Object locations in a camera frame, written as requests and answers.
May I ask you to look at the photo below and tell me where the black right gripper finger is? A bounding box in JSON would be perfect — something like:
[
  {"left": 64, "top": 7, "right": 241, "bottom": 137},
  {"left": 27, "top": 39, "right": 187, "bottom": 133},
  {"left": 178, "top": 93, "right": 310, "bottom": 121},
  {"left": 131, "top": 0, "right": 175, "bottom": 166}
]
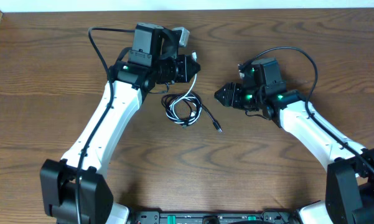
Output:
[
  {"left": 215, "top": 83, "right": 229, "bottom": 93},
  {"left": 214, "top": 90, "right": 228, "bottom": 105}
]

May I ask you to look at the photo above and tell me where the white usb cable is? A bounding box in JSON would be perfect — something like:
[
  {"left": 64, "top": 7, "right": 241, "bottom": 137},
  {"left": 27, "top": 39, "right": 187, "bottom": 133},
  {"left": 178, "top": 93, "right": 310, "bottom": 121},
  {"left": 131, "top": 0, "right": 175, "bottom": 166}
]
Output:
[{"left": 168, "top": 50, "right": 203, "bottom": 126}]

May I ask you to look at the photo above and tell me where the black usb cable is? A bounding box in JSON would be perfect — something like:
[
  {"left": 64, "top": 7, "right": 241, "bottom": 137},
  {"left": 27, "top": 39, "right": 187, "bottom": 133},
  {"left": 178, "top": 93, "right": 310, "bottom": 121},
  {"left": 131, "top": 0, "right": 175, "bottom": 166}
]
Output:
[{"left": 161, "top": 91, "right": 223, "bottom": 134}]

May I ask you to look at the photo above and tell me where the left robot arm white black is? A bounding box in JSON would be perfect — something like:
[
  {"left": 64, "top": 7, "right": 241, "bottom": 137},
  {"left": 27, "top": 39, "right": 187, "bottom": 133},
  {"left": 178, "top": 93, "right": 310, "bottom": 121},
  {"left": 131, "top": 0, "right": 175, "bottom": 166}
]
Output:
[{"left": 40, "top": 22, "right": 200, "bottom": 224}]

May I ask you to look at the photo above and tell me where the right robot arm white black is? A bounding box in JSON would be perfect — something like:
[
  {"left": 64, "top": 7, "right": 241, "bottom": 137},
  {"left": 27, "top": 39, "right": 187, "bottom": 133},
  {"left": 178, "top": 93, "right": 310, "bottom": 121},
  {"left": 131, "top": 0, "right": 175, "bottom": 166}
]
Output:
[{"left": 214, "top": 58, "right": 374, "bottom": 223}]

